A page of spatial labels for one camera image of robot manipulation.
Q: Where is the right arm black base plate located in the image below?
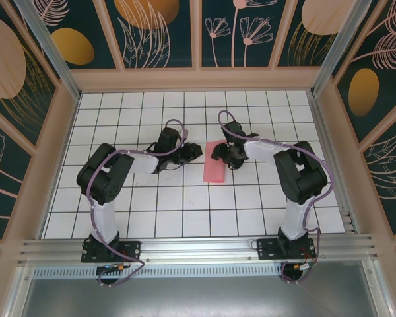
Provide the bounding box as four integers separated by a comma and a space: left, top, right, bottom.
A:
256, 237, 316, 262

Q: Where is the aluminium corner post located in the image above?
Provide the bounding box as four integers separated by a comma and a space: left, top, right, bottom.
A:
13, 0, 83, 101
310, 0, 383, 97

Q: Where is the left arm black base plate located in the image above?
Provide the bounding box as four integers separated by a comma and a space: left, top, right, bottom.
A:
81, 238, 142, 264

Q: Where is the long aluminium mounting rail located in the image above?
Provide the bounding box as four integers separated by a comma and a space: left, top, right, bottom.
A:
18, 233, 380, 265

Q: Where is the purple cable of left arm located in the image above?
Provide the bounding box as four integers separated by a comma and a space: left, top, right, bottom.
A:
86, 118, 189, 289

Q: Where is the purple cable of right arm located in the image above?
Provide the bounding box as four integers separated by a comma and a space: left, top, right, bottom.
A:
216, 110, 334, 285

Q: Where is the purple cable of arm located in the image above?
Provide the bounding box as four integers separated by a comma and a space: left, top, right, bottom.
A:
86, 118, 189, 289
216, 110, 334, 285

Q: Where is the pink paper sheet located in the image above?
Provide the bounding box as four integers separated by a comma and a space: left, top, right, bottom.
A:
202, 139, 228, 184

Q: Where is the aluminium side rail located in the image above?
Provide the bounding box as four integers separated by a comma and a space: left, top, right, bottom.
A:
308, 92, 361, 234

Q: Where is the grey metal sheet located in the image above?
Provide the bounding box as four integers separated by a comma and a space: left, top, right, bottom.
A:
5, 260, 395, 317

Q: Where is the perforated metal cable tray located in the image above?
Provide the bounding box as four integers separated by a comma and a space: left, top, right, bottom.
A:
32, 265, 284, 279

